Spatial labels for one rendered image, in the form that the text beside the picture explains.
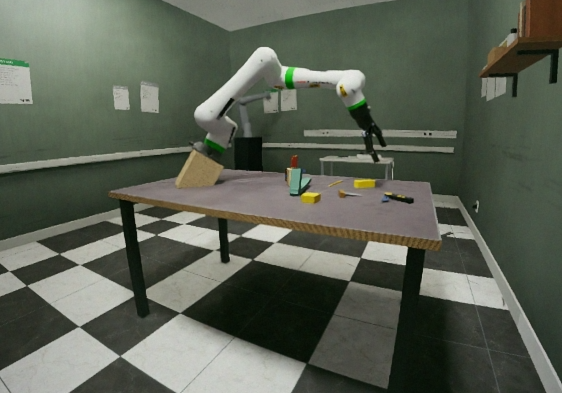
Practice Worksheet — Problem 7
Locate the try square with wooden stock and grey blade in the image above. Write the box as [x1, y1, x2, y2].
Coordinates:
[338, 190, 362, 198]

